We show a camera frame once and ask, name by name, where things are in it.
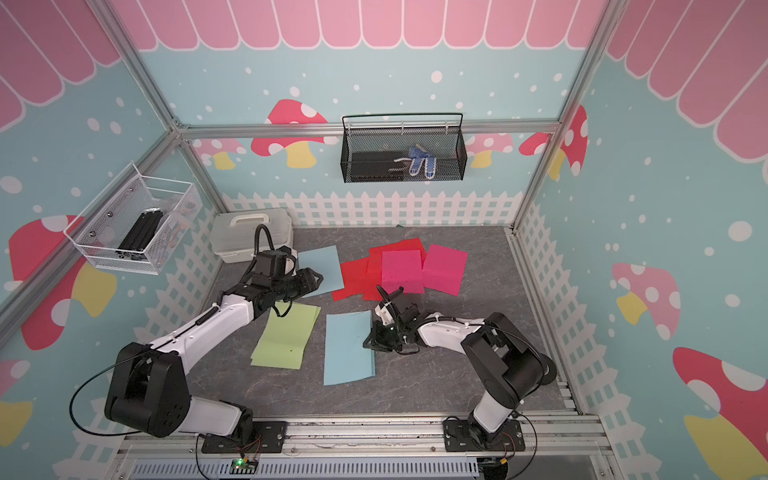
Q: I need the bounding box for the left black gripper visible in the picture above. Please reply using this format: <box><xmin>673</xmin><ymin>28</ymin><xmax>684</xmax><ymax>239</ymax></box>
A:
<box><xmin>272</xmin><ymin>267</ymin><xmax>323</xmax><ymax>302</ymax></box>

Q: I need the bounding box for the red paper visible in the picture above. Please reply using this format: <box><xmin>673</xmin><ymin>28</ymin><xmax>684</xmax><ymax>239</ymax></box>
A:
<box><xmin>332</xmin><ymin>257</ymin><xmax>370</xmax><ymax>301</ymax></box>
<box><xmin>363</xmin><ymin>238</ymin><xmax>427</xmax><ymax>301</ymax></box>

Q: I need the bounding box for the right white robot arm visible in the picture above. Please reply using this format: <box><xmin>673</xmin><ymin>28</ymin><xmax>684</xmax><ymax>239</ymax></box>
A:
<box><xmin>363</xmin><ymin>286</ymin><xmax>558</xmax><ymax>453</ymax></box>

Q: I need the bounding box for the black block in wire basket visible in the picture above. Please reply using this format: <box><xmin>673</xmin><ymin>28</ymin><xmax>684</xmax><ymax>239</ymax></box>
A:
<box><xmin>116</xmin><ymin>209</ymin><xmax>164</xmax><ymax>261</ymax></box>

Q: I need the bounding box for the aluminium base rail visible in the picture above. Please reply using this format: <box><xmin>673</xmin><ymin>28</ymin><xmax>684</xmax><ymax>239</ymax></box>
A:
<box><xmin>106</xmin><ymin>411</ymin><xmax>623</xmax><ymax>479</ymax></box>

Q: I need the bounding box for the white wire wall basket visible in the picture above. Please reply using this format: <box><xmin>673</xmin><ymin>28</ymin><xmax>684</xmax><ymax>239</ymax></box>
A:
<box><xmin>64</xmin><ymin>164</ymin><xmax>203</xmax><ymax>275</ymax></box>

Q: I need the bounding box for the magenta paper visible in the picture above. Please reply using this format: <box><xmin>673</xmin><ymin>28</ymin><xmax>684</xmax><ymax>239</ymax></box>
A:
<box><xmin>422</xmin><ymin>244</ymin><xmax>469</xmax><ymax>296</ymax></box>
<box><xmin>381</xmin><ymin>250</ymin><xmax>425</xmax><ymax>294</ymax></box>

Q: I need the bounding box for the green lit circuit board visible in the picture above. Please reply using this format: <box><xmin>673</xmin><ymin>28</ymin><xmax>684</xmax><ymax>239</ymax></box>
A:
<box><xmin>229</xmin><ymin>457</ymin><xmax>259</xmax><ymax>476</ymax></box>

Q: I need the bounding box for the black tape roll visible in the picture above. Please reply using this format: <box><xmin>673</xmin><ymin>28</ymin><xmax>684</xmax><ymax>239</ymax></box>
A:
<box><xmin>540</xmin><ymin>354</ymin><xmax>558</xmax><ymax>386</ymax></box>

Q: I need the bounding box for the black mesh wall basket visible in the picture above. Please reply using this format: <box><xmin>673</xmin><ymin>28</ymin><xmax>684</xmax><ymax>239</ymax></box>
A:
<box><xmin>340</xmin><ymin>112</ymin><xmax>468</xmax><ymax>183</ymax></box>

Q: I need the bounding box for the blue white item in basket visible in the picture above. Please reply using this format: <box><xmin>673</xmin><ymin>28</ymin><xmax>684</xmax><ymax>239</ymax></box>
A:
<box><xmin>388</xmin><ymin>144</ymin><xmax>437</xmax><ymax>180</ymax></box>

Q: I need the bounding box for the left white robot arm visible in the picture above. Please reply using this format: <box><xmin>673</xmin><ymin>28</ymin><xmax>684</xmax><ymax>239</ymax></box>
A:
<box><xmin>104</xmin><ymin>244</ymin><xmax>323</xmax><ymax>447</ymax></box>

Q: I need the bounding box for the small green paper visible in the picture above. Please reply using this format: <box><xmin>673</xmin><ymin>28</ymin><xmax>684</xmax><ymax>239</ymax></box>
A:
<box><xmin>274</xmin><ymin>302</ymin><xmax>321</xmax><ymax>326</ymax></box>

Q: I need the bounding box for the white plastic storage box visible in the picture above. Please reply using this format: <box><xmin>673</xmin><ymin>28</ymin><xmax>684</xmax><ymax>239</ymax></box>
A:
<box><xmin>210</xmin><ymin>208</ymin><xmax>294</xmax><ymax>263</ymax></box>

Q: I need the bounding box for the large green paper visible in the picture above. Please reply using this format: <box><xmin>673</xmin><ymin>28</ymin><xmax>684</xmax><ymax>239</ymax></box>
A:
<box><xmin>251</xmin><ymin>310</ymin><xmax>315</xmax><ymax>370</ymax></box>

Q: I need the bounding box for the black box in mesh basket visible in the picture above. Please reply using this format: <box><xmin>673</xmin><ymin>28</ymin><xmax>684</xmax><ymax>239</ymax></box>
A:
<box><xmin>344</xmin><ymin>151</ymin><xmax>407</xmax><ymax>183</ymax></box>

